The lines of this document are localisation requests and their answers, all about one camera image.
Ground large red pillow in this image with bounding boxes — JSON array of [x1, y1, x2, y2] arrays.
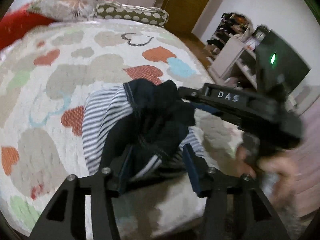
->
[[0, 3, 55, 50]]

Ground person's right hand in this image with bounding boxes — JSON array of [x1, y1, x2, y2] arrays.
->
[[235, 145, 298, 208]]

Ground pink drawer cabinet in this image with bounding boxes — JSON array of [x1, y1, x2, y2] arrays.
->
[[290, 100, 319, 217]]

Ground navy striped pants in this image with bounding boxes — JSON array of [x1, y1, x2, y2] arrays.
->
[[82, 79, 215, 180]]

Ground black television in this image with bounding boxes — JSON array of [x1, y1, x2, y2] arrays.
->
[[255, 30, 310, 101]]

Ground white shelf unit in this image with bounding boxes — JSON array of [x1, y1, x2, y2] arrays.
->
[[204, 12, 257, 91]]

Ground grey floral pillow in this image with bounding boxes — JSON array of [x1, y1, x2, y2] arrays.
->
[[27, 0, 104, 22]]

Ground brown wooden door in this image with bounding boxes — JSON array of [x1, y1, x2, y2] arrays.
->
[[162, 0, 209, 34]]

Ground heart patterned quilt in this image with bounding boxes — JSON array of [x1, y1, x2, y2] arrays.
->
[[1, 20, 241, 239]]

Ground green white dotted pillow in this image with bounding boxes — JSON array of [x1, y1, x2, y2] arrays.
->
[[93, 0, 169, 27]]

